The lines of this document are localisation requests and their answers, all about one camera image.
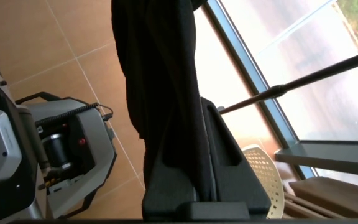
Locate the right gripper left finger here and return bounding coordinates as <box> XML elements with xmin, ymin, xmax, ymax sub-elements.
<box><xmin>141</xmin><ymin>149</ymin><xmax>199</xmax><ymax>220</ymax></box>

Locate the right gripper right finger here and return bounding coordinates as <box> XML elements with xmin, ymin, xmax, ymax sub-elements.
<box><xmin>200</xmin><ymin>96</ymin><xmax>272</xmax><ymax>220</ymax></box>

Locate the black garment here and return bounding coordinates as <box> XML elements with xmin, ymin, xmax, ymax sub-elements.
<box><xmin>111</xmin><ymin>0</ymin><xmax>213</xmax><ymax>203</ymax></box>

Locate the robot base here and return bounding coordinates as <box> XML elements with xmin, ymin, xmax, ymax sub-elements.
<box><xmin>0</xmin><ymin>27</ymin><xmax>118</xmax><ymax>224</ymax></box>

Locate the white laundry basket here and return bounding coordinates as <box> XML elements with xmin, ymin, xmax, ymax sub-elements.
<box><xmin>241</xmin><ymin>144</ymin><xmax>285</xmax><ymax>220</ymax></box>

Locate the black clothes rack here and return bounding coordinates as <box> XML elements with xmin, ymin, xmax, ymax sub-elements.
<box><xmin>218</xmin><ymin>46</ymin><xmax>358</xmax><ymax>115</ymax></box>

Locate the brown curtain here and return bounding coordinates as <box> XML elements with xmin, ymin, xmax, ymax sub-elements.
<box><xmin>282</xmin><ymin>176</ymin><xmax>358</xmax><ymax>220</ymax></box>

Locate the window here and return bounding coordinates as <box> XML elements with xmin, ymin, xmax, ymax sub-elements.
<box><xmin>202</xmin><ymin>0</ymin><xmax>358</xmax><ymax>191</ymax></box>

